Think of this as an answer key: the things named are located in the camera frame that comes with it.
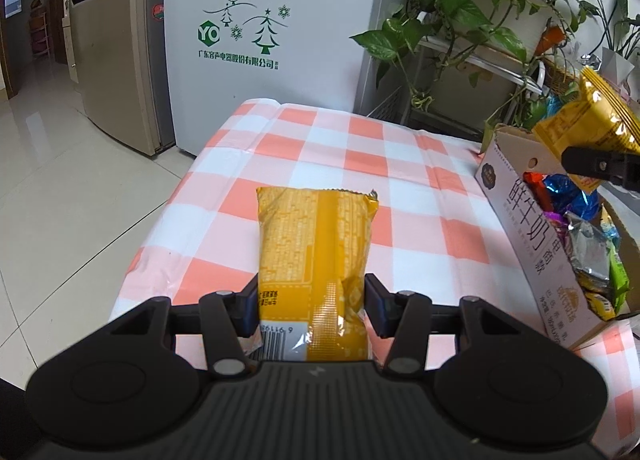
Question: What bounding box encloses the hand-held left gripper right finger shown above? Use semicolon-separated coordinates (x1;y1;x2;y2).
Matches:
365;274;523;374

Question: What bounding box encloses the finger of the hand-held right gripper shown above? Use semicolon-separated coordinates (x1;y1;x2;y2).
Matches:
560;147;640;189

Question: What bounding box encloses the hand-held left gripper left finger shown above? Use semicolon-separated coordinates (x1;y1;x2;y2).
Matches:
107;279;262;377

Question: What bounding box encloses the shiny blue snack packet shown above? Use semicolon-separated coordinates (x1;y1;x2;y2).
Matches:
542;174;601;221

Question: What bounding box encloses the small yellow waffle packet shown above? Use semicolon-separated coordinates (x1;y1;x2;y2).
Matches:
531;65;640;194

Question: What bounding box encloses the printed cardboard box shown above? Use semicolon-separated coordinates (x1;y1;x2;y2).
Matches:
475;122;640;352

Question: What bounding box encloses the long orange-yellow snack packet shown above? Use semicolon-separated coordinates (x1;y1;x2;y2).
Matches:
256;186;380;364

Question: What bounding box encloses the red snack packet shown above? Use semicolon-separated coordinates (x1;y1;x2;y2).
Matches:
522;171;554;196

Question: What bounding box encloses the light blue snack packet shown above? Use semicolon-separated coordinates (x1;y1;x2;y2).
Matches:
599;205;621;241

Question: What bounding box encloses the silver snack packet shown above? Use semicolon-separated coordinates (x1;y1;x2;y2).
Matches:
565;212;621;284

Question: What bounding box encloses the wicker basket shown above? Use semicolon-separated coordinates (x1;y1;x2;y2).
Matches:
542;57;586;96

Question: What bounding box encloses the green snack packet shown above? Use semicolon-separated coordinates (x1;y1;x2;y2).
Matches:
607;240;632;314

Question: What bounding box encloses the orange plastic item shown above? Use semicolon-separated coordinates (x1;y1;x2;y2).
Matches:
534;25;569;59

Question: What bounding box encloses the white plant rack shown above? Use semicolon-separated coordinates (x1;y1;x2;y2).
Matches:
400;35;549;137

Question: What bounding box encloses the long-leaf green plant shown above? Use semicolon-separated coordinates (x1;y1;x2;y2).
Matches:
599;0;640;63

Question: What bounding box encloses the yellow black snack packet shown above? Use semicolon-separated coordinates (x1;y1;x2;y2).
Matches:
575;270;619;322

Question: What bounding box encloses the orange white checkered tablecloth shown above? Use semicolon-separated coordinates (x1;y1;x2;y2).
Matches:
107;99;640;460

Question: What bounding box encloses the white ribbed plant pot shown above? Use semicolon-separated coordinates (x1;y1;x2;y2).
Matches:
472;0;556;59

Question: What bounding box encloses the silver fridge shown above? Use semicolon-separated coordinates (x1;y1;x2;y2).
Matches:
64;0;176;157

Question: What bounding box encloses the white fridge with tree print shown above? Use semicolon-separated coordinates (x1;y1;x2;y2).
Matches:
164;0;397;159

